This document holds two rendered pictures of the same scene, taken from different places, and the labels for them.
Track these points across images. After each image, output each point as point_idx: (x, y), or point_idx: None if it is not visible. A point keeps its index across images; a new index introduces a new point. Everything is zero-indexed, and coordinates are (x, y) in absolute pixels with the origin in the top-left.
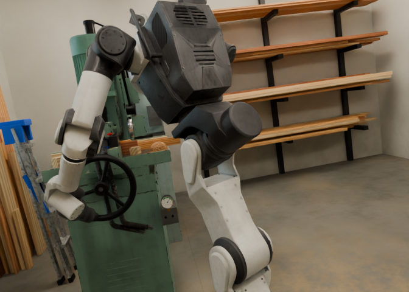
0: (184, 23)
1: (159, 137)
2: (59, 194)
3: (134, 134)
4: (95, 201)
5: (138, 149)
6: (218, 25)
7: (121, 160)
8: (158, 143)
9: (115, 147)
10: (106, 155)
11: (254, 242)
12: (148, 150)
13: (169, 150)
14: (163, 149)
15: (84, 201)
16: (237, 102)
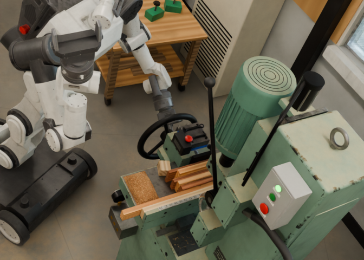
0: (62, 1)
1: (152, 206)
2: (157, 76)
3: (199, 208)
4: None
5: (158, 164)
6: None
7: (151, 125)
8: (138, 176)
9: (172, 137)
10: (164, 117)
11: (18, 103)
12: (156, 188)
13: (120, 176)
14: (129, 175)
15: (156, 104)
16: (15, 25)
